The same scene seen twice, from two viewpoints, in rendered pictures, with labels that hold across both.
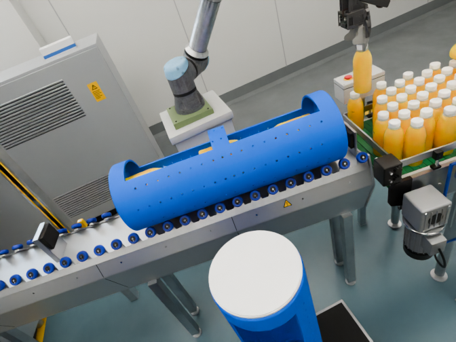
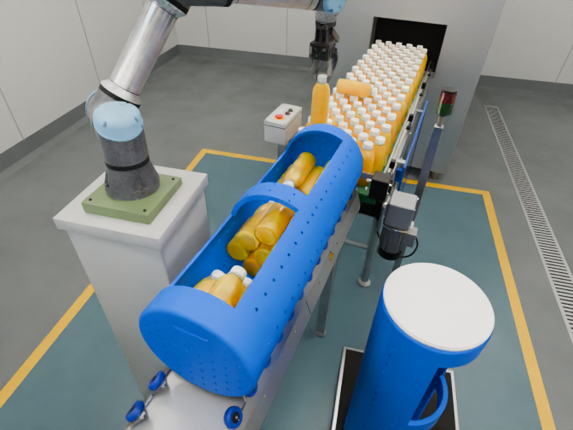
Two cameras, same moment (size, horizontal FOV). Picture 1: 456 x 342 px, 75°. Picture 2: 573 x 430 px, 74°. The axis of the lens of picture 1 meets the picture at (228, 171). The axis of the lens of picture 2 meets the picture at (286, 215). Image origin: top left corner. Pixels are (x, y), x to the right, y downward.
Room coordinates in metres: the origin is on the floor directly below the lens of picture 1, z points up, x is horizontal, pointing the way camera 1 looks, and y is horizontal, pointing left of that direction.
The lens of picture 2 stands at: (0.68, 0.76, 1.84)
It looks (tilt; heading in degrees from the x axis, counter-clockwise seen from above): 40 degrees down; 289
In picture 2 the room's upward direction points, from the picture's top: 2 degrees clockwise
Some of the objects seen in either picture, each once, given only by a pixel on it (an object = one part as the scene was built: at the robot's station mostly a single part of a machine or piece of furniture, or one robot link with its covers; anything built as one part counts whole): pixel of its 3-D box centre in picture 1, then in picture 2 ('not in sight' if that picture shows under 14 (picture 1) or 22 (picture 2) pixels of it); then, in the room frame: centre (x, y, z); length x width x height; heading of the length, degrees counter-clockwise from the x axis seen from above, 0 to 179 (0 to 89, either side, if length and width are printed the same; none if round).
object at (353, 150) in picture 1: (348, 139); not in sight; (0.95, -0.52, 0.99); 0.10 x 0.02 x 0.12; 177
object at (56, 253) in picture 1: (52, 241); not in sight; (1.01, 0.81, 1.00); 0.10 x 0.04 x 0.15; 177
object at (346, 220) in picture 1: (348, 251); (325, 296); (0.89, -0.45, 0.31); 0.06 x 0.06 x 0.63; 87
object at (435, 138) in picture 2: not in sight; (409, 223); (0.58, -0.88, 0.55); 0.04 x 0.04 x 1.10; 87
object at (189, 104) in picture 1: (187, 98); (130, 171); (1.40, 0.06, 1.23); 0.15 x 0.15 x 0.10
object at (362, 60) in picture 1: (362, 69); (320, 102); (1.04, -0.64, 1.22); 0.07 x 0.07 x 0.19
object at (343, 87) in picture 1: (358, 84); (283, 123); (1.23, -0.74, 1.05); 0.20 x 0.10 x 0.10; 87
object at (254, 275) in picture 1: (254, 269); (436, 302); (0.51, 0.03, 1.03); 0.28 x 0.28 x 0.01
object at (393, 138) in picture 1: (393, 144); (364, 165); (0.83, -0.63, 0.99); 0.07 x 0.07 x 0.19
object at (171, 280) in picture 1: (176, 286); not in sight; (1.07, 0.53, 0.31); 0.06 x 0.06 x 0.63; 87
